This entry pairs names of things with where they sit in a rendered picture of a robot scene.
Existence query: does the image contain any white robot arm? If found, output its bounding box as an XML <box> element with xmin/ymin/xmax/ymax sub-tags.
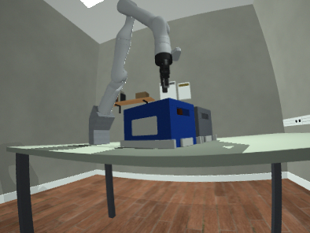
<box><xmin>98</xmin><ymin>0</ymin><xmax>181</xmax><ymax>115</ymax></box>

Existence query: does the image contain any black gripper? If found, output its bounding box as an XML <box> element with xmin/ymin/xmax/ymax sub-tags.
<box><xmin>155</xmin><ymin>52</ymin><xmax>172</xmax><ymax>93</ymax></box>

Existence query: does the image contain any dark blue bottle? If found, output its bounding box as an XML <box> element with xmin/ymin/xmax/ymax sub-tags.
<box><xmin>177</xmin><ymin>108</ymin><xmax>183</xmax><ymax>115</ymax></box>

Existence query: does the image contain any blue divided crate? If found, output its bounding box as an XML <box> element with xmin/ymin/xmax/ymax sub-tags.
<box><xmin>124</xmin><ymin>98</ymin><xmax>197</xmax><ymax>148</ymax></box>

